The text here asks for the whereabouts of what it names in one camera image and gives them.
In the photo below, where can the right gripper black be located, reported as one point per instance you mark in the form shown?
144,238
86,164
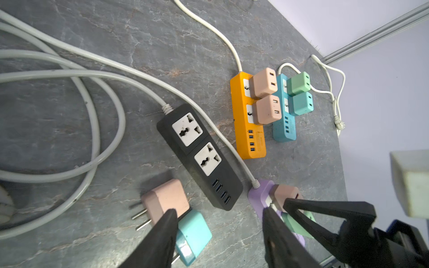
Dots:
378,244

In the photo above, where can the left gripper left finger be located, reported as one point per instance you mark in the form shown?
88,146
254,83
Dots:
157,248

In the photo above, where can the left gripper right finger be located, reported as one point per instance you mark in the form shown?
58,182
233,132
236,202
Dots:
282,249

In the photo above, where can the teal plug adapter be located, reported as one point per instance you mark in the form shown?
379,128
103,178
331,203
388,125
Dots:
192,237

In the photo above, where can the pink plug adapter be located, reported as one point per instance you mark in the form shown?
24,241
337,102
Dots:
159,200

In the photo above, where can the orange power strip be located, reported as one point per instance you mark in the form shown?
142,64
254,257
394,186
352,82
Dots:
250,138

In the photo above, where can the black power strip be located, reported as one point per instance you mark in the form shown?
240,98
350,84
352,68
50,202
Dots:
191,142

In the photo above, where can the pink adapter orange strip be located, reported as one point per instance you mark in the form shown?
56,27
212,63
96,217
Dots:
267,110
263,83

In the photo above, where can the green adapter on purple strip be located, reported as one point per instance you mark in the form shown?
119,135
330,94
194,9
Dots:
294,226

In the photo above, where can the pink adapter on purple strip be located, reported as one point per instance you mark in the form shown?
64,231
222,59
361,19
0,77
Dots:
279,193

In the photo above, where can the purple power strip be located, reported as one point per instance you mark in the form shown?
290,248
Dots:
260,198

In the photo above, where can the teal power strip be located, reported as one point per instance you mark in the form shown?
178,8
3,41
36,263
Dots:
284,130

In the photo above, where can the green adapter on teal strip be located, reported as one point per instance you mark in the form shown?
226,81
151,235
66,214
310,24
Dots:
298,84

